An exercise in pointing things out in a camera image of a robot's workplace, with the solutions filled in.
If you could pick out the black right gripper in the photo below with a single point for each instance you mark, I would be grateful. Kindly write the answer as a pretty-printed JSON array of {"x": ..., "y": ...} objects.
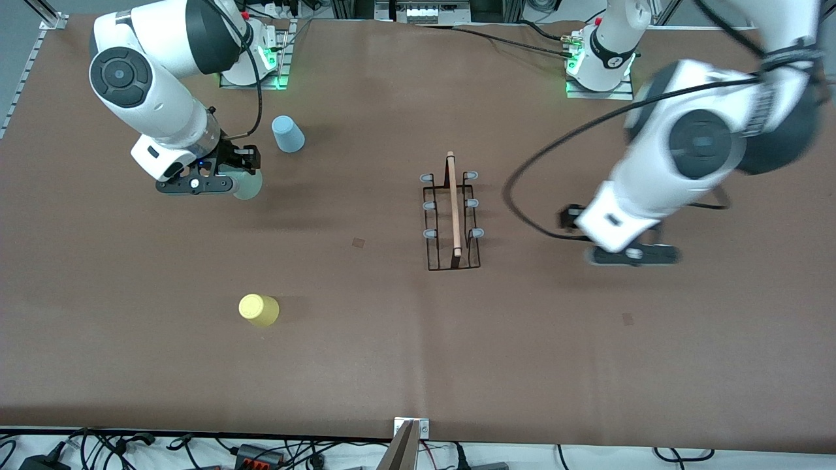
[{"x": 230, "y": 153}]

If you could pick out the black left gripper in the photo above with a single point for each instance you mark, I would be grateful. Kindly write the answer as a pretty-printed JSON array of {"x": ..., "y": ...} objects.
[{"x": 570, "y": 216}]

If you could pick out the green cup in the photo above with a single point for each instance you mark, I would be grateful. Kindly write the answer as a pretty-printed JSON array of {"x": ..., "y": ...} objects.
[{"x": 249, "y": 188}]

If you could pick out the yellow cup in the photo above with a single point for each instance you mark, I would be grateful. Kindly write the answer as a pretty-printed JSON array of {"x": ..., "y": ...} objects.
[{"x": 256, "y": 308}]

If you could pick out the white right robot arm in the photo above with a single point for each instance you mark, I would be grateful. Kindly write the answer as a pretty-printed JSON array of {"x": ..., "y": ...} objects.
[{"x": 163, "y": 98}]

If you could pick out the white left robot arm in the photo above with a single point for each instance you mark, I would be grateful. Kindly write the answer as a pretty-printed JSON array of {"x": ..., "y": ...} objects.
[{"x": 653, "y": 176}]

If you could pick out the blue cup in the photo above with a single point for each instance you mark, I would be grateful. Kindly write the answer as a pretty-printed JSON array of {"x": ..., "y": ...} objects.
[{"x": 287, "y": 134}]

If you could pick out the white power strip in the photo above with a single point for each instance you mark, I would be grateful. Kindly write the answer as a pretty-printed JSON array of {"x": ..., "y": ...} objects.
[{"x": 421, "y": 13}]

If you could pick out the black orange connector box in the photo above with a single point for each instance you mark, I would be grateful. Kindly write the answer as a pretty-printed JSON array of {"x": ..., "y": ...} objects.
[{"x": 255, "y": 455}]

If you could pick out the black power adapter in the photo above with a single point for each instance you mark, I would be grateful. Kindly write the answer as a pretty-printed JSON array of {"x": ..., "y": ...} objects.
[{"x": 42, "y": 463}]

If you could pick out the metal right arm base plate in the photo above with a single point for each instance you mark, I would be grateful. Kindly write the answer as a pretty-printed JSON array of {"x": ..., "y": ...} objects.
[{"x": 283, "y": 55}]

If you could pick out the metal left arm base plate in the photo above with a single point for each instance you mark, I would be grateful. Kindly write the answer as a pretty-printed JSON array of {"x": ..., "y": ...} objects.
[{"x": 597, "y": 94}]

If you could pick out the aluminium table edge rail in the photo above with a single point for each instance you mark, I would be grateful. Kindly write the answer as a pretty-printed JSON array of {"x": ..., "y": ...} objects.
[{"x": 26, "y": 72}]

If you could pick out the aluminium profile post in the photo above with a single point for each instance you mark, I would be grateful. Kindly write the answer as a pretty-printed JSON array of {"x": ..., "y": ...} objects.
[{"x": 405, "y": 450}]

